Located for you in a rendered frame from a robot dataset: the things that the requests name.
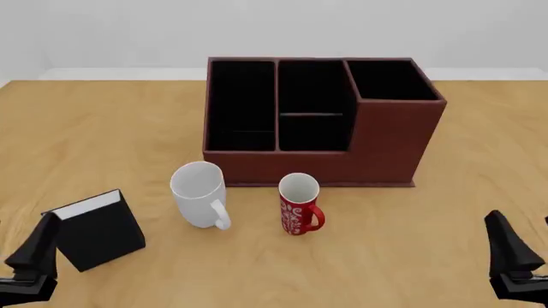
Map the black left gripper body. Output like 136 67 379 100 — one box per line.
0 272 58 305

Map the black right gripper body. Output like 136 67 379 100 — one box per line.
490 270 548 303

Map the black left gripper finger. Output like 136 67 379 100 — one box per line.
3 210 62 279

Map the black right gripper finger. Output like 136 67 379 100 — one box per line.
484 210 546 277

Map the red-brown desk caddy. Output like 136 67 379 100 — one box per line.
202 56 448 189

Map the white mug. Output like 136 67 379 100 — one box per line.
170 160 232 231

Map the red patterned mug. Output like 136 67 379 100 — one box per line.
277 172 326 236

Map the black book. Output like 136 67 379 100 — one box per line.
40 188 146 274

